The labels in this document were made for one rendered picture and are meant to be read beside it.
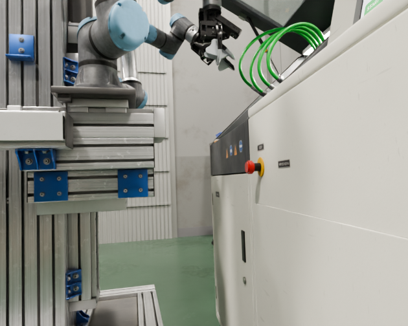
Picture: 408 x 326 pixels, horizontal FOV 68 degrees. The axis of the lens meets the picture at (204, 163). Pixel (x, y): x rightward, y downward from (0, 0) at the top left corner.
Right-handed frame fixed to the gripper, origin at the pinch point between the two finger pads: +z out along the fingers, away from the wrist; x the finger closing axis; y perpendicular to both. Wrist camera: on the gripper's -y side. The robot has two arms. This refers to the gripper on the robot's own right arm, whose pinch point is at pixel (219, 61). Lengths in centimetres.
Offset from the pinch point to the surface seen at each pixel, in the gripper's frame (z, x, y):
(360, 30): 26, 75, -3
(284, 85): 25, 50, -3
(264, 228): 58, 34, -3
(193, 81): -96, -310, -28
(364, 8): 2, 41, -30
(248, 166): 41, 34, 1
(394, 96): 36, 80, -3
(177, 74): -104, -308, -6
